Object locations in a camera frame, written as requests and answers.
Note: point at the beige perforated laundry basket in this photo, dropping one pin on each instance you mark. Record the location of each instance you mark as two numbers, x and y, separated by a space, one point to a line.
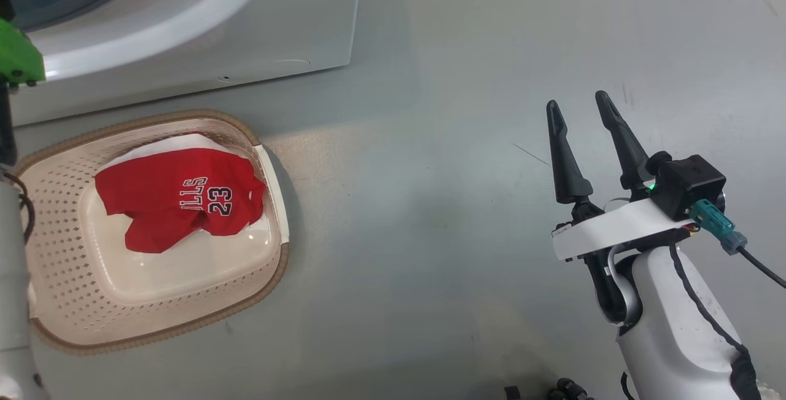
184 277

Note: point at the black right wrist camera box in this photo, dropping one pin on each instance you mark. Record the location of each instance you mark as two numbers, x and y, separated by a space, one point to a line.
688 182

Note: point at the red basketball jersey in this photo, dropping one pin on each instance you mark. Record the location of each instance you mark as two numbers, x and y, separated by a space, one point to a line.
159 203

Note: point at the white band right gripper body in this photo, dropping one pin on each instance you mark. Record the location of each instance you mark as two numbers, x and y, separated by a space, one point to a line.
614 228

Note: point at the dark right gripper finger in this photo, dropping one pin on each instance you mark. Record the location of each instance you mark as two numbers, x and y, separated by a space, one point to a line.
568 166
626 148

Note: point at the white washing machine body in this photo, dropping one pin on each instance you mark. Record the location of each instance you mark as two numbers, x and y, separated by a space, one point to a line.
245 25

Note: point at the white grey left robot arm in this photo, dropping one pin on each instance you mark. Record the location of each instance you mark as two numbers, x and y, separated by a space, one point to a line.
12 301

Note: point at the green band left gripper body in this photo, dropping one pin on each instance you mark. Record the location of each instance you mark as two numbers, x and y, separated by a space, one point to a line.
17 59

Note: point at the round drain filter cover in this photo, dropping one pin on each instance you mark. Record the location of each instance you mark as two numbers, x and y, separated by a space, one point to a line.
288 63

